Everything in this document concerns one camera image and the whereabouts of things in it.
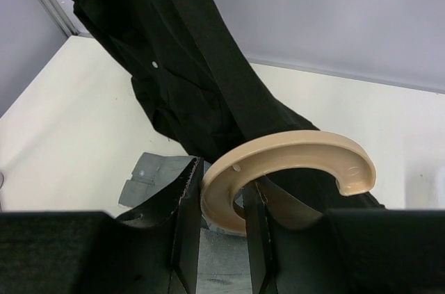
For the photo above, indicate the black shirt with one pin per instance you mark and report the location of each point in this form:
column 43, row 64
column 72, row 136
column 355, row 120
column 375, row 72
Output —
column 188, row 73

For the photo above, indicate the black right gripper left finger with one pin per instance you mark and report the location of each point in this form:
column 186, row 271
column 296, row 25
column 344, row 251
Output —
column 152, row 248

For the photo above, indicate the beige plastic hanger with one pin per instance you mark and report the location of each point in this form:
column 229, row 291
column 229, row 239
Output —
column 335, row 154

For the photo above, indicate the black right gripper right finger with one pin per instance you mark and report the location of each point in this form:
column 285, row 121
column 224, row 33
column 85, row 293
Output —
column 293, row 248

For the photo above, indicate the grey shirt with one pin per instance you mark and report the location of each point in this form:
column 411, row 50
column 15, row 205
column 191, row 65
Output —
column 223, row 265

